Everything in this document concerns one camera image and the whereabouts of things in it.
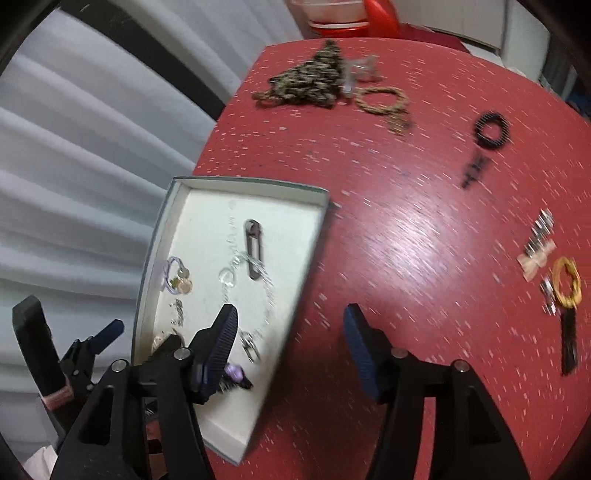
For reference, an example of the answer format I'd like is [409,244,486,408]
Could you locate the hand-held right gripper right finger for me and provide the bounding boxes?
[343,303,532,480]

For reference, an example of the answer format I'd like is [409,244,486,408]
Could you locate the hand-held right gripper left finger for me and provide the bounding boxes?
[51,303,239,480]

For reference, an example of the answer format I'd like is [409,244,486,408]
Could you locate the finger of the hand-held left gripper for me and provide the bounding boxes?
[85,320,125,356]
[60,340,99,403]

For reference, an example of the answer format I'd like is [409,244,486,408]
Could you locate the black hair claw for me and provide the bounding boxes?
[221,362,254,393]

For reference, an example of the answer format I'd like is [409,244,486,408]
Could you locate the purple hair tie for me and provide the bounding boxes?
[164,257,194,296]

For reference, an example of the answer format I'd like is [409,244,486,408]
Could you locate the silver chain bracelet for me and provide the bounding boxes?
[218,199,277,365]

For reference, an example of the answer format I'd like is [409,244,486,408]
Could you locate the white jewelry box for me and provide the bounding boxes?
[130,176,331,465]

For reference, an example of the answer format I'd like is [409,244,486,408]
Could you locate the small silver charm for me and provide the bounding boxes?
[540,274,557,317]

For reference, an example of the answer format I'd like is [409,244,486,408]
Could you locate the black rectangular hair clip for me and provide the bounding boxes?
[560,305,580,376]

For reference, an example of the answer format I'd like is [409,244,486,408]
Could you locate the small black hair clip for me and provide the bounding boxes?
[460,154,490,189]

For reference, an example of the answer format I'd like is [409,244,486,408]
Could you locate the white pleated curtain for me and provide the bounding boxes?
[0,0,301,462]

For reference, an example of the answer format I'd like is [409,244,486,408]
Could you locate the clear plastic hair clip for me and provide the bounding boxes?
[342,56,382,95]

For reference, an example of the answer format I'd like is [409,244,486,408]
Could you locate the red basin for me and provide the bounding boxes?
[311,21,370,41]

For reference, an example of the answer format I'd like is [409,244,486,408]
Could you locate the dark red stool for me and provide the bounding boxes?
[402,21,467,51]

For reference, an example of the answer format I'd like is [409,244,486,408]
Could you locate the clear plastic basin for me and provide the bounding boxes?
[288,0,370,28]

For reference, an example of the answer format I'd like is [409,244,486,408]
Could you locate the grey curtain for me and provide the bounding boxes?
[538,28,583,100]

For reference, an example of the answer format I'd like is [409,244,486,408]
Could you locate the white cabinet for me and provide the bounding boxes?
[501,0,555,84]

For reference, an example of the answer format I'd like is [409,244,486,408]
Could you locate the yellow hair tie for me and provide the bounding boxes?
[551,257,583,309]

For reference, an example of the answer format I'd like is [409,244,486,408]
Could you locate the dark beaded bracelet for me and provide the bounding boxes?
[472,111,512,151]

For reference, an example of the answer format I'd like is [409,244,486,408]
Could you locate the tan beaded bracelet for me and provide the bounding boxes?
[355,86,413,137]

